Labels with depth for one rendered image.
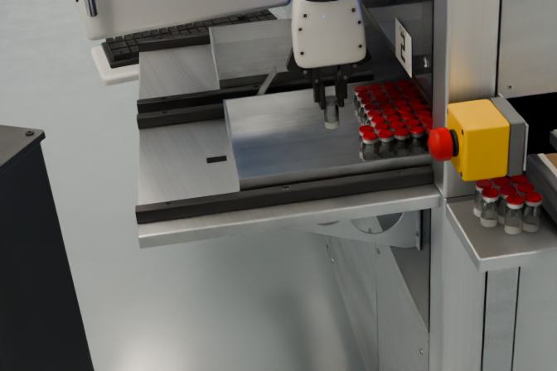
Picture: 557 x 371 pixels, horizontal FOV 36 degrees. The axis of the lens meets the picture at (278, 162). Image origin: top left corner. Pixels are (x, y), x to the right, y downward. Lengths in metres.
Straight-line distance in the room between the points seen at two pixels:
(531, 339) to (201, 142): 0.57
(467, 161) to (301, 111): 0.44
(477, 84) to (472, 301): 0.33
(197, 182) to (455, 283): 0.39
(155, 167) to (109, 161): 1.95
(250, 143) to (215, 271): 1.27
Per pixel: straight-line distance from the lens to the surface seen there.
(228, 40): 1.70
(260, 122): 1.37
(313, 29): 1.19
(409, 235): 1.30
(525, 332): 1.34
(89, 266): 2.67
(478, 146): 1.01
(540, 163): 1.13
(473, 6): 1.04
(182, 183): 1.23
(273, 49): 1.64
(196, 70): 1.59
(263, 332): 2.31
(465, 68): 1.07
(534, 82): 1.11
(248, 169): 1.23
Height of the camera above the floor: 1.49
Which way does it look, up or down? 29 degrees down
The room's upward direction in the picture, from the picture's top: 5 degrees counter-clockwise
